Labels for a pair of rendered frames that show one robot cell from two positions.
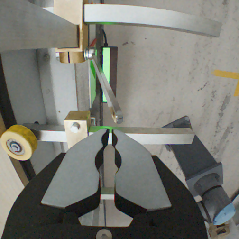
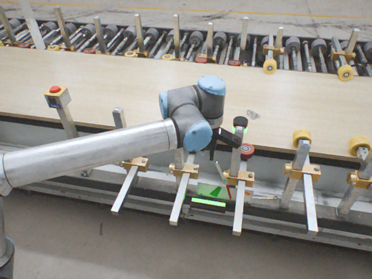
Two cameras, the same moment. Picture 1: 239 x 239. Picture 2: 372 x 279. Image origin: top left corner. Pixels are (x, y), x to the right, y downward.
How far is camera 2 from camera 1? 109 cm
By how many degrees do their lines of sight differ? 50
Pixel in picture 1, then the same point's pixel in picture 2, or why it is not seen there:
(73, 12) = (242, 176)
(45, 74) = (213, 176)
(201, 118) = not seen: outside the picture
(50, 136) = (190, 158)
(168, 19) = (238, 207)
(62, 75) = not seen: hidden behind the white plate
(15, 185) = not seen: hidden behind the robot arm
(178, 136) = (177, 211)
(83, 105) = (191, 186)
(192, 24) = (237, 217)
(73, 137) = (189, 166)
